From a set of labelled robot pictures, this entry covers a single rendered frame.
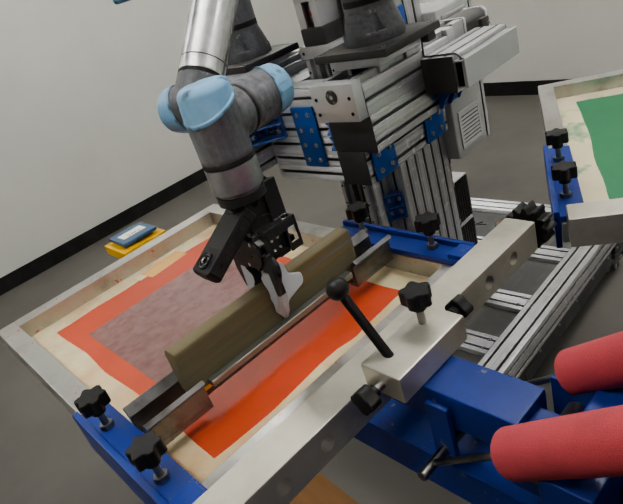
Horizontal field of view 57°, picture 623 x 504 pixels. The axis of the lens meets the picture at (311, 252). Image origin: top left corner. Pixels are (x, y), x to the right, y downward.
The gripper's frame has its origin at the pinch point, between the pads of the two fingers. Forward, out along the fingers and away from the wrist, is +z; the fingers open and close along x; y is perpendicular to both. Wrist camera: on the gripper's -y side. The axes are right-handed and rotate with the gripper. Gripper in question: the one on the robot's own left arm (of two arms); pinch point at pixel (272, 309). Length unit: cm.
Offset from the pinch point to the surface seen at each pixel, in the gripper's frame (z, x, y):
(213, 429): 7.3, -3.9, -18.0
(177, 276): 7.5, 43.5, 4.8
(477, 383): -1.2, -36.7, 0.0
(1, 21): -58, 368, 94
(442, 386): -1.3, -33.6, -2.2
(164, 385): 0.5, 2.3, -19.5
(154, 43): -12, 368, 192
